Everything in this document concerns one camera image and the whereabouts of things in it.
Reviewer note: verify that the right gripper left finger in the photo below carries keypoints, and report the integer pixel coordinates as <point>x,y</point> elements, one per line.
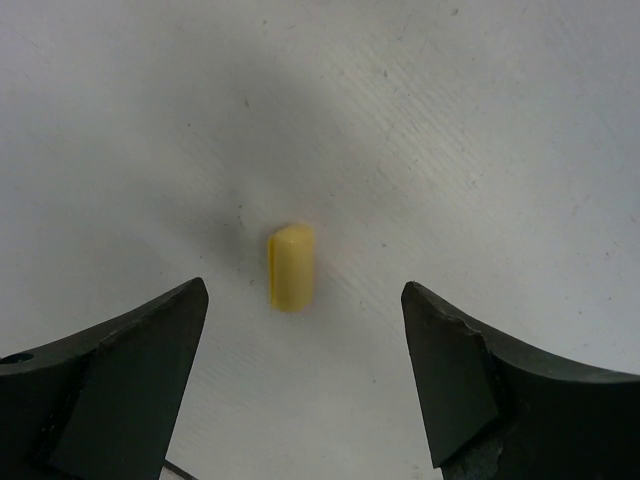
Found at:
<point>102,403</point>

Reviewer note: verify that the small yellow cylinder eraser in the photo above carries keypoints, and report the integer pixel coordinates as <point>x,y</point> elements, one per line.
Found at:
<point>290,254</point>

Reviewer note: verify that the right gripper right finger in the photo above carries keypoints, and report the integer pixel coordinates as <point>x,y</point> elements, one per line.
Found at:
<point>495,407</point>

